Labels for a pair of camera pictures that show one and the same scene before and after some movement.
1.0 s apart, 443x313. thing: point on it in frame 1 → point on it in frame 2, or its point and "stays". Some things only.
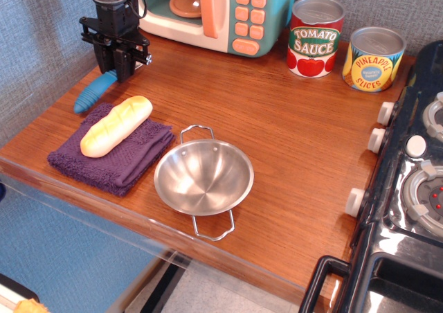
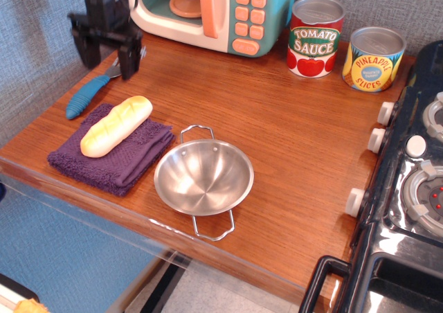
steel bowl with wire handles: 205,178 stays
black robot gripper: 117,23 → 107,22
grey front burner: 422,196 stays
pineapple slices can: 373,58 stays
